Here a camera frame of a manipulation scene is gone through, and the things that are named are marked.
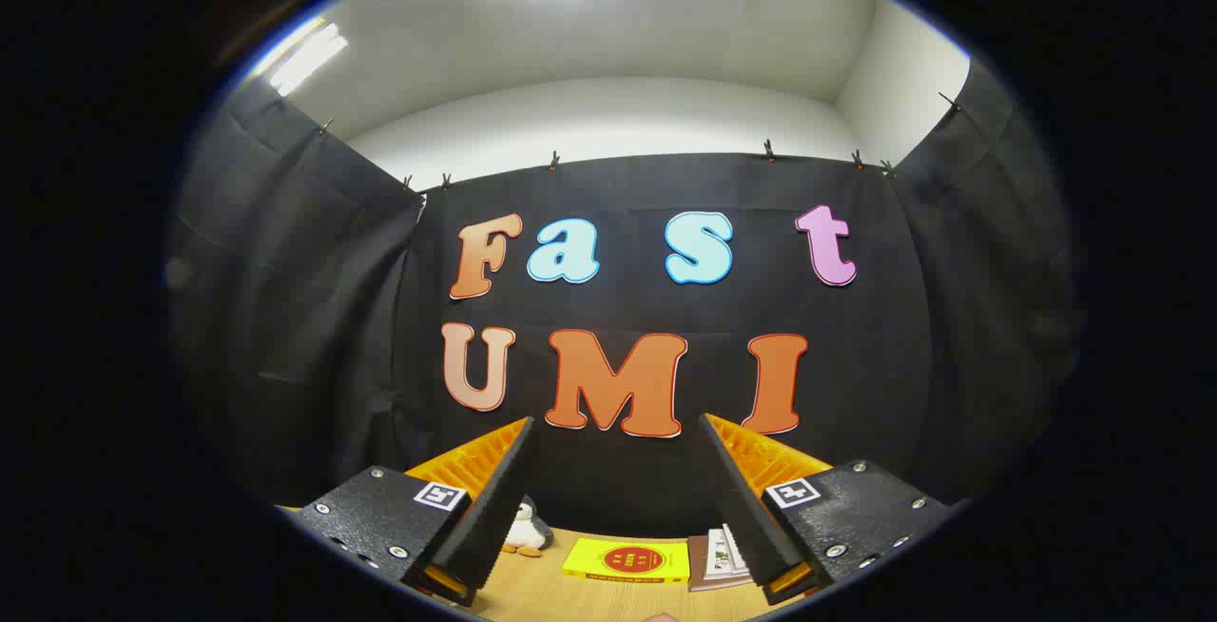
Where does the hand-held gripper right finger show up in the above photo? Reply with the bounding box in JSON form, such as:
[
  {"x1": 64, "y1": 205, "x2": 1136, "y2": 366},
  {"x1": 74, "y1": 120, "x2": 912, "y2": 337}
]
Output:
[{"x1": 699, "y1": 413, "x2": 956, "y2": 607}]

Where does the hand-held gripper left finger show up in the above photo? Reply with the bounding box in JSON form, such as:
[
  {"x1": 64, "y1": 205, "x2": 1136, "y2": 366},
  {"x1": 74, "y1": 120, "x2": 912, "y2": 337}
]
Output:
[{"x1": 290, "y1": 416, "x2": 538, "y2": 609}]

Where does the penguin plush toy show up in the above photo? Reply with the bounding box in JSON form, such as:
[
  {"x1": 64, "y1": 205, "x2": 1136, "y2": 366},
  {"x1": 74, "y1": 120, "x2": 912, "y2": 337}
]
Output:
[{"x1": 502, "y1": 496, "x2": 555, "y2": 558}]

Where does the yellow book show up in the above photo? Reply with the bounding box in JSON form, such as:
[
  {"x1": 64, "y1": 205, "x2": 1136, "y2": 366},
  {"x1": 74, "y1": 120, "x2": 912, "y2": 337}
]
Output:
[{"x1": 561, "y1": 536, "x2": 692, "y2": 586}]

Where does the ceiling light panel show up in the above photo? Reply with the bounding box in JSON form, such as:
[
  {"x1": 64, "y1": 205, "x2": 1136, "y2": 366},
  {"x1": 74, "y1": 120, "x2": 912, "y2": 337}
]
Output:
[{"x1": 266, "y1": 21, "x2": 350, "y2": 97}]

